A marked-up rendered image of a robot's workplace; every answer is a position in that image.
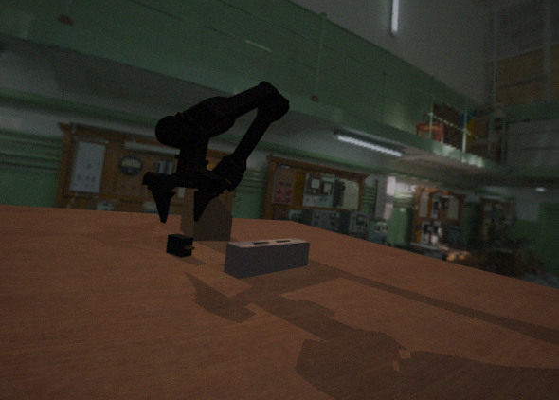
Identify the black two-prong charger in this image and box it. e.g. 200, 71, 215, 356
166, 233, 195, 258

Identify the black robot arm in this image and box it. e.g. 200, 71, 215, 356
154, 81, 290, 192

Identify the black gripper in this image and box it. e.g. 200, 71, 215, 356
142, 150, 224, 223

